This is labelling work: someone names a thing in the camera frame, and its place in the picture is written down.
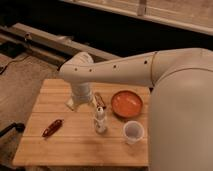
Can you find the orange ceramic bowl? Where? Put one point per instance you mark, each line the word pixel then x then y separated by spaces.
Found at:
pixel 126 104

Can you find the clear plastic cup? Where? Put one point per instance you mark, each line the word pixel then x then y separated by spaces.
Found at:
pixel 133 132

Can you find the white soap bar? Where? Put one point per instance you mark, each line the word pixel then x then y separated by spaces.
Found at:
pixel 73 104

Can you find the red chili pepper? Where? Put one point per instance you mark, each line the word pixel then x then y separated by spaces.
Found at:
pixel 52 128

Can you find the wooden bamboo board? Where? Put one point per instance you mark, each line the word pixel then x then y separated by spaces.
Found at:
pixel 75 143

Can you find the brown candy bar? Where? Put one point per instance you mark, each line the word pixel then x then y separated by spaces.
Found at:
pixel 99 100

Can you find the grey metal rail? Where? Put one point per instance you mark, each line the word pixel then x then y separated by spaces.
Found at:
pixel 65 45

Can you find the black handle object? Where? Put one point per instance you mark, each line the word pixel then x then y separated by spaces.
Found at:
pixel 19 127

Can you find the small white dropper bottle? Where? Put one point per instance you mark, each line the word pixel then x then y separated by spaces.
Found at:
pixel 100 120

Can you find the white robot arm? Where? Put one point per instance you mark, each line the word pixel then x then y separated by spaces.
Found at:
pixel 180 127

